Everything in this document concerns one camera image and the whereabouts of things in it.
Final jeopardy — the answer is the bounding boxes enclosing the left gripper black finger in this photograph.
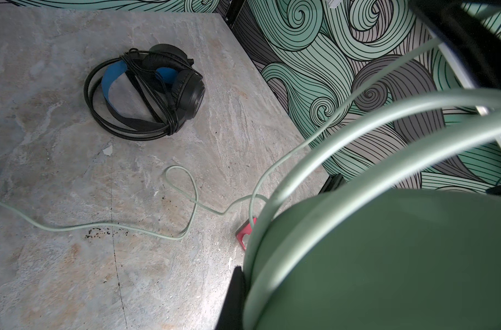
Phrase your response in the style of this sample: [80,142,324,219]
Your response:
[215,266,246,330]

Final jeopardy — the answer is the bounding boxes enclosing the black blue headphones with cable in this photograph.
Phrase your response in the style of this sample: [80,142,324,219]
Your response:
[83,44,206,142]

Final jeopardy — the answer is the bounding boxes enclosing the pink toy on table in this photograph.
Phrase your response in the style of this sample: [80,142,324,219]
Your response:
[235,217,257,251]

